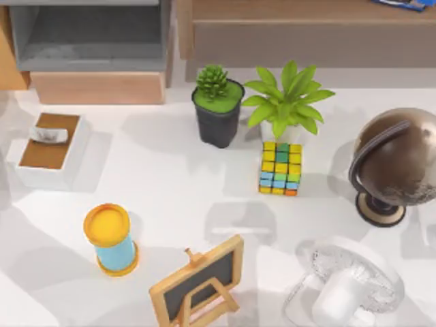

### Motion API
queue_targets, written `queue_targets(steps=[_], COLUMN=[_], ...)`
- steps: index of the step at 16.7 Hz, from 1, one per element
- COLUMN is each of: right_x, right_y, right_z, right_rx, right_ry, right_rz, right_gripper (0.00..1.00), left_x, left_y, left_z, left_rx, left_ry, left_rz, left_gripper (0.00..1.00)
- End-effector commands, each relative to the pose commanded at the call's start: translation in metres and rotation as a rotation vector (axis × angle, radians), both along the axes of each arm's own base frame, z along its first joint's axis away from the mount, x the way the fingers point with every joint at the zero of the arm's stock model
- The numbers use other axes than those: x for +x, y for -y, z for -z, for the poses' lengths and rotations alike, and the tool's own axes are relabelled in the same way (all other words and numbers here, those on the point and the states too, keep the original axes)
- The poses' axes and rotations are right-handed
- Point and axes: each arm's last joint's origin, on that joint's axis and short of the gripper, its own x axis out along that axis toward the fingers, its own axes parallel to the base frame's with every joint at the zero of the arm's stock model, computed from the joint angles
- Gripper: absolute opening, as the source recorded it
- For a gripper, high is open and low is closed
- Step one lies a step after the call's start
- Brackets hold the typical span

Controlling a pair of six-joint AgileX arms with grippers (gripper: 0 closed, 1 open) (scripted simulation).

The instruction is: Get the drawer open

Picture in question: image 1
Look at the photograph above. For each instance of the succulent in black pot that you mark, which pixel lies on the succulent in black pot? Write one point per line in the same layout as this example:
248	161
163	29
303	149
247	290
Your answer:
218	109

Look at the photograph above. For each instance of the multicoloured puzzle cube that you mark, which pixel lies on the multicoloured puzzle cube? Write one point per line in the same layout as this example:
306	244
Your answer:
280	167

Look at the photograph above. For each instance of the leafy plant in white pot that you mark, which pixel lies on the leafy plant in white pot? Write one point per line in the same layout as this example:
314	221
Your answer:
286	102

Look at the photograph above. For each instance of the wooden framed blackboard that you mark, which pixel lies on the wooden framed blackboard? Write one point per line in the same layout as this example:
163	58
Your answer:
201	281

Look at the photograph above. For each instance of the yellow and blue hourglass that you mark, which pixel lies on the yellow and blue hourglass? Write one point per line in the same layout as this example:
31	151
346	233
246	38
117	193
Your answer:
109	238

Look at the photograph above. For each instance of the pale wooden drawer front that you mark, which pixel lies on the pale wooden drawer front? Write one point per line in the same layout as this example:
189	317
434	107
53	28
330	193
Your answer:
97	86

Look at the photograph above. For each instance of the wooden open shelf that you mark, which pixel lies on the wooden open shelf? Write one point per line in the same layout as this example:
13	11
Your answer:
306	37

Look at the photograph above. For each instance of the white tissue box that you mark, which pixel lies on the white tissue box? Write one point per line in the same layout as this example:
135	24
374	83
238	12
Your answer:
51	151

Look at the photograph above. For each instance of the white desk fan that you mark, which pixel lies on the white desk fan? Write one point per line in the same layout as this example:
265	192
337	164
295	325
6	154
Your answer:
344	286

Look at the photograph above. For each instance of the brown globe on stand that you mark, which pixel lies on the brown globe on stand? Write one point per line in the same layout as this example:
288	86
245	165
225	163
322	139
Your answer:
395	163

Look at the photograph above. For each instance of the grey pierced drawer inside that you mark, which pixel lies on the grey pierced drawer inside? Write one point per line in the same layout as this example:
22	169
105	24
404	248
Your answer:
92	37

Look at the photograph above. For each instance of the wooden cupboard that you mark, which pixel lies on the wooden cupboard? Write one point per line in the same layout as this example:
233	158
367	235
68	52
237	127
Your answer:
10	64

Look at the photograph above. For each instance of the blue book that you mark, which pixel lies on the blue book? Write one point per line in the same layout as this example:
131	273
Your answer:
398	4

